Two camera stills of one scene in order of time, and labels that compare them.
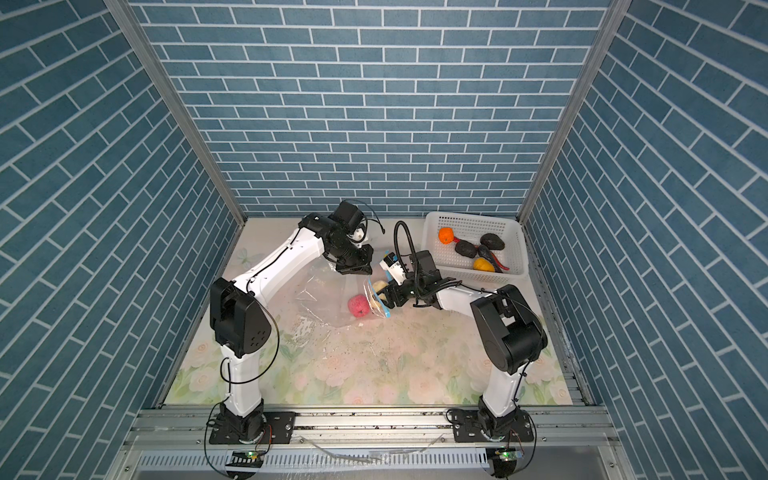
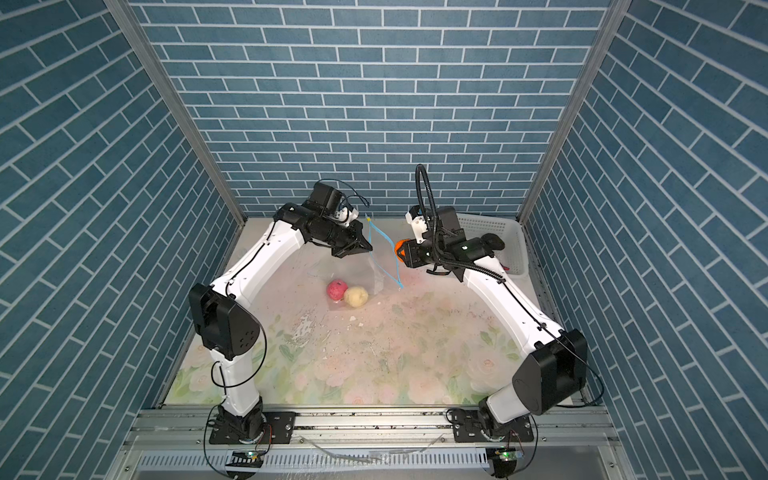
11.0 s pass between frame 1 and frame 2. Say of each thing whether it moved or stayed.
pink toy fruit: moved
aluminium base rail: stayed
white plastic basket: stayed
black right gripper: moved
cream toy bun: moved
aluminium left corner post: stayed
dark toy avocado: stayed
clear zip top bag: moved
